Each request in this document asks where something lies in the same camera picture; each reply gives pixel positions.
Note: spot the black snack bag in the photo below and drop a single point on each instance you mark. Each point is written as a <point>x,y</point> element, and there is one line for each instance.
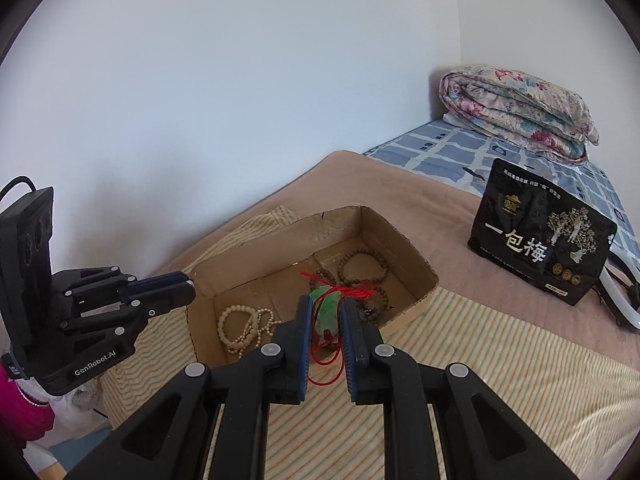
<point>540,240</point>

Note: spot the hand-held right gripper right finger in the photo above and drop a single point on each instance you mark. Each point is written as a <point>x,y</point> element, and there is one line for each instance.
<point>350,355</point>

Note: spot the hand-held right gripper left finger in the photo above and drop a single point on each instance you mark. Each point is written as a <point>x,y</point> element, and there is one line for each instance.
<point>302,355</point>

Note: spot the tan blanket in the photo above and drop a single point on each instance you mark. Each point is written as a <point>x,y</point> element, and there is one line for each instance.
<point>440,210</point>

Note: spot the folded floral quilt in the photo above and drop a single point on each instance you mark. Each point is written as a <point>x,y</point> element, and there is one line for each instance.
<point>520,105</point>

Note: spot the yellow striped cloth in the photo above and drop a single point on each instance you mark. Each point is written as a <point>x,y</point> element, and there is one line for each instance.
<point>500,360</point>

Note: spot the white plastic bag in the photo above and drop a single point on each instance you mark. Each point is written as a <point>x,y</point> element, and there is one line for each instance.
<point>80,402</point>

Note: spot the blue checkered bed sheet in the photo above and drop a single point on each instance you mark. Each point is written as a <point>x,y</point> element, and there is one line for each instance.
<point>445,145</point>

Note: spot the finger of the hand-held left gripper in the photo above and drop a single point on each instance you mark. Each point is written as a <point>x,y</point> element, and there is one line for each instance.
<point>160,281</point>
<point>167,302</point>

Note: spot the cardboard box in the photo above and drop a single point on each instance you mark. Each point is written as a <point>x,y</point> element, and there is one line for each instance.
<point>400,260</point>

